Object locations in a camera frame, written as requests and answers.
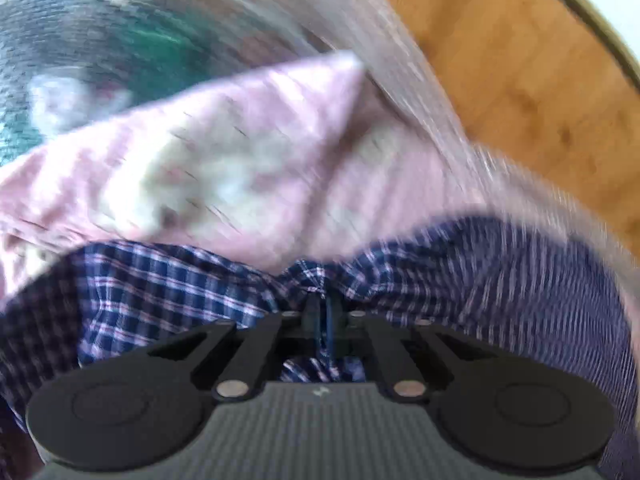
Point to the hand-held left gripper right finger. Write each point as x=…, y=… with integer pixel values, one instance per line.
x=330, y=332

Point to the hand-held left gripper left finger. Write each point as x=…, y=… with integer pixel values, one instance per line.
x=314, y=325

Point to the blue checked shirt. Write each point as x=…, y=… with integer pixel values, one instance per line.
x=150, y=285

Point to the pink printed bedsheet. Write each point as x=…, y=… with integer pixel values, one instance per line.
x=225, y=160

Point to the wooden headboard panel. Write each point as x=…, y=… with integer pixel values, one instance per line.
x=500, y=60

